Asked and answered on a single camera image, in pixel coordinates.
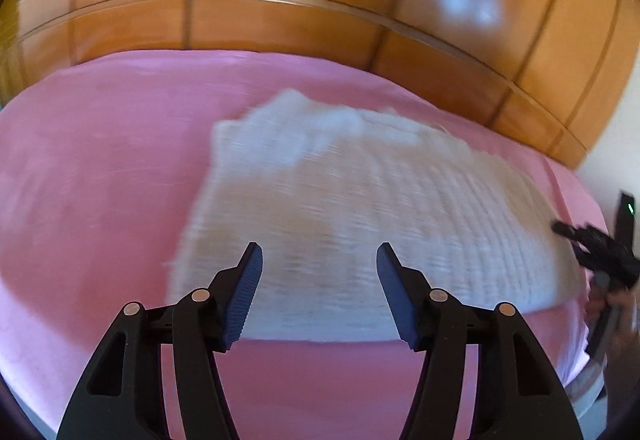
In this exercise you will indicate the white knitted towel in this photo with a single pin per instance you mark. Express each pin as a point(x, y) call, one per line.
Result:
point(350, 200)

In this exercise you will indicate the wooden panelled headboard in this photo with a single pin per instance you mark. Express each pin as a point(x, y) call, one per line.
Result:
point(325, 25)

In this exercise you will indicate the person's right hand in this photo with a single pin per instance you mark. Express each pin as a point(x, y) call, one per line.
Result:
point(622, 315)

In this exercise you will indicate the pink bedspread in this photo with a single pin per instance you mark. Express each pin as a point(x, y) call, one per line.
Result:
point(100, 170)

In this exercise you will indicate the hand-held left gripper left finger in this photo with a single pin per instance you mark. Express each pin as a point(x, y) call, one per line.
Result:
point(245, 290)

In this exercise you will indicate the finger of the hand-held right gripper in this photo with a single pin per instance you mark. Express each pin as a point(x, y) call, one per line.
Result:
point(597, 245)

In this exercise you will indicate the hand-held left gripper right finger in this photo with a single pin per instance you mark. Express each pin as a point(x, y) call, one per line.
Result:
point(397, 290)

